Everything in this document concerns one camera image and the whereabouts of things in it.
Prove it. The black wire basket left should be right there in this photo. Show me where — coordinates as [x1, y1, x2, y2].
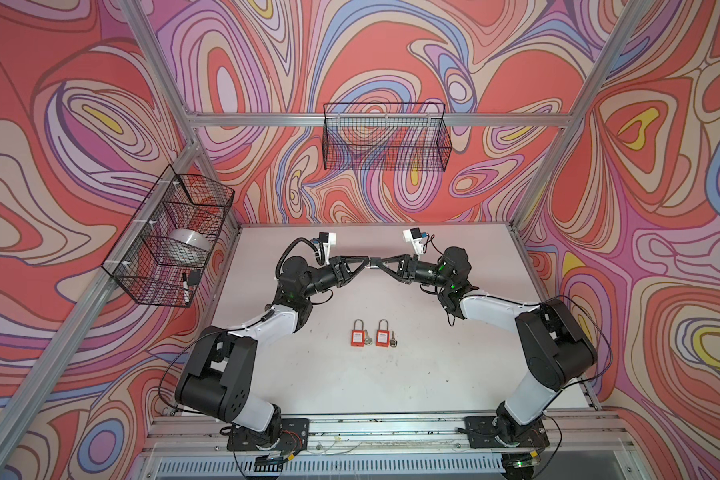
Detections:
[101, 166, 235, 308]

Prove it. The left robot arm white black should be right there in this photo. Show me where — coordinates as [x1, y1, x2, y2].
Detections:
[174, 256, 370, 438]

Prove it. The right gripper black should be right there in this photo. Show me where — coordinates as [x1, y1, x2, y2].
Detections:
[375, 254, 450, 288]

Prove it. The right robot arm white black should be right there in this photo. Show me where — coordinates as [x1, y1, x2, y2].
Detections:
[371, 246, 598, 447]

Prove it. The red padlock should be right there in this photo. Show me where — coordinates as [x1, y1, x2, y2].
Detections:
[375, 319, 392, 348]
[350, 319, 366, 348]

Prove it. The white tape roll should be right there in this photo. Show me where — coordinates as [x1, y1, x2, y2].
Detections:
[166, 228, 212, 267]

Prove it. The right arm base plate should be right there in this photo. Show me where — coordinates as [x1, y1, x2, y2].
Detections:
[457, 415, 550, 450]

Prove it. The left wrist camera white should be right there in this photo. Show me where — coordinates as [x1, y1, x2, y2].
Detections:
[310, 232, 337, 266]

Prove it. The black wire basket back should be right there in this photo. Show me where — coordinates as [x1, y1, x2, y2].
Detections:
[322, 100, 452, 172]

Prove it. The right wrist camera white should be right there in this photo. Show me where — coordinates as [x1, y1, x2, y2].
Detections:
[403, 227, 430, 256]

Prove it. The black wire basket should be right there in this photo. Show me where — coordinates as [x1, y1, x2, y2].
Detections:
[322, 100, 452, 172]
[101, 166, 235, 308]

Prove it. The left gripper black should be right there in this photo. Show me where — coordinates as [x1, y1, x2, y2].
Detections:
[297, 260, 367, 303]

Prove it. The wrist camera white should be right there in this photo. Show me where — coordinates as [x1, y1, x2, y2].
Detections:
[310, 232, 337, 266]
[403, 227, 430, 256]

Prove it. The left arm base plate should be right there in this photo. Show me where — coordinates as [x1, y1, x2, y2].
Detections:
[222, 417, 310, 453]

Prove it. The aluminium front rail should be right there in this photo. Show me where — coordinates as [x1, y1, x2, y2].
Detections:
[143, 410, 636, 455]

